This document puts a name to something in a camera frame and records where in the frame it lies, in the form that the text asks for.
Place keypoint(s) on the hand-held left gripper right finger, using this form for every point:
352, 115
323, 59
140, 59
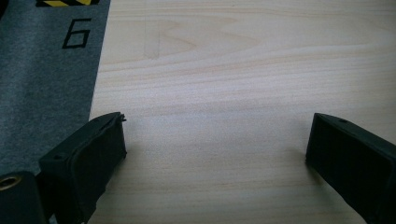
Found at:
351, 161

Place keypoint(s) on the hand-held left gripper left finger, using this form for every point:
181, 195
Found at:
81, 161

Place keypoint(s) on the black yellow striped floor tape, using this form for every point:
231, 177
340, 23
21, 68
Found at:
67, 2

